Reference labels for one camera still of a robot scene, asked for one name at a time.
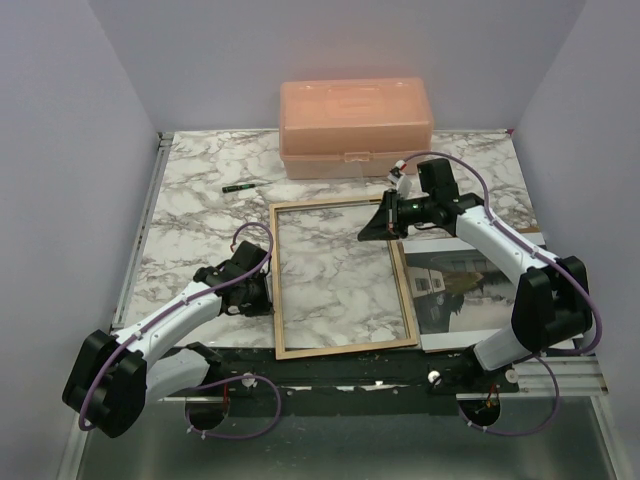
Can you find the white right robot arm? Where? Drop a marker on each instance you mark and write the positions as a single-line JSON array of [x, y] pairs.
[[552, 303]]

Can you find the glossy photo print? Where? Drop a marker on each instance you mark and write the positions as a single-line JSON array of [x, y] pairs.
[[459, 296]]

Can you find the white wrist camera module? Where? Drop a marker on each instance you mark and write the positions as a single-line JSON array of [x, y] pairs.
[[400, 181]]

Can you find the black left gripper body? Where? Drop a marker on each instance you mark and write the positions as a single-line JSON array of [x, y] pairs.
[[257, 300]]

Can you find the rectangular picture frame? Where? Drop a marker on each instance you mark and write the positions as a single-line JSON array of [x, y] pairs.
[[333, 294]]

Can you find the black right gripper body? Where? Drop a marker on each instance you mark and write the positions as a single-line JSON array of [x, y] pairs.
[[414, 212]]

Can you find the small green black screwdriver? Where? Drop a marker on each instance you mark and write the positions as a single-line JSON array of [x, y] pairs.
[[240, 187]]

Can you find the orange translucent plastic toolbox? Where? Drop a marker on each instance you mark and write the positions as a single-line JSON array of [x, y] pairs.
[[334, 129]]

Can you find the aluminium extrusion frame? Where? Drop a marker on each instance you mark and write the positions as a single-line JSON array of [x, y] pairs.
[[188, 220]]

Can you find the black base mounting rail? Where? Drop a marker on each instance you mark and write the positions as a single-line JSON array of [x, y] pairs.
[[252, 382]]

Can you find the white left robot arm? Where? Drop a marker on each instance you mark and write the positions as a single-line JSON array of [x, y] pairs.
[[145, 350]]

